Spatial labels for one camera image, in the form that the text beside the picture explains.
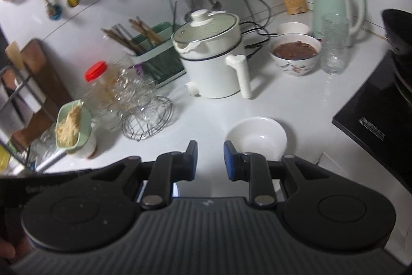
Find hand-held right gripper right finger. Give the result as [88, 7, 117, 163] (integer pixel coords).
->
[223, 140, 325, 209]

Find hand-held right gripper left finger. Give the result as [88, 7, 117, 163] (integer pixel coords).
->
[91, 140, 198, 209]

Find large white bowl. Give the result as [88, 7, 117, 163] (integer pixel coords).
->
[224, 116, 288, 163]

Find person's left hand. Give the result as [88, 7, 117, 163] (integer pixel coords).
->
[0, 238, 16, 263]

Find clear drinking glass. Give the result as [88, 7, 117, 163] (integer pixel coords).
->
[30, 125, 58, 163]

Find dried noodles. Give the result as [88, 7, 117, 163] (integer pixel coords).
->
[56, 104, 82, 146]

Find white bowl with red rim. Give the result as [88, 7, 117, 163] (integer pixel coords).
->
[75, 130, 98, 160]

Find white electric pot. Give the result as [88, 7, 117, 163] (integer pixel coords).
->
[171, 9, 252, 99]

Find green colander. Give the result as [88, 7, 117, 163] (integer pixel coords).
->
[55, 100, 93, 151]

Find green chopstick holder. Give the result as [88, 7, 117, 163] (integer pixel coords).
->
[127, 22, 187, 89]

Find floral print bowl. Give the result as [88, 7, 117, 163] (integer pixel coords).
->
[269, 33, 322, 77]

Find wooden cutting board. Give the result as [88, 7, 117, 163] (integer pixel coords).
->
[11, 38, 74, 143]

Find brown stewed food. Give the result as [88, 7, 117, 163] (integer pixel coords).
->
[273, 40, 317, 59]

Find red lid plastic jar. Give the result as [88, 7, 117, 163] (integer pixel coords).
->
[82, 61, 114, 108]

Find glass pot lid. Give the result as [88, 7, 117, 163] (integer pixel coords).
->
[171, 9, 241, 45]

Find bundle of chopsticks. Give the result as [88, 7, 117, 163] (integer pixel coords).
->
[101, 15, 165, 56]

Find small white bowl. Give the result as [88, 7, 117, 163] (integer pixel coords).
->
[277, 22, 310, 36]

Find tall textured glass tumbler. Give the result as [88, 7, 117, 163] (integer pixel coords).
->
[320, 13, 350, 75]

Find black induction cooktop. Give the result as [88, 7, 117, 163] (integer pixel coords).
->
[332, 51, 412, 195]

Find green electric kettle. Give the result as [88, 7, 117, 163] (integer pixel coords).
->
[311, 0, 367, 40]

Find black wok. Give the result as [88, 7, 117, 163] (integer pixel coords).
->
[381, 8, 412, 95]

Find wire cup rack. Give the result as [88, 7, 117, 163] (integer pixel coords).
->
[121, 95, 174, 141]

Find black power cable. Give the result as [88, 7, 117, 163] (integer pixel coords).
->
[232, 0, 281, 50]

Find blue wall valve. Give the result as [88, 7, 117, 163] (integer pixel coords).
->
[47, 4, 63, 20]

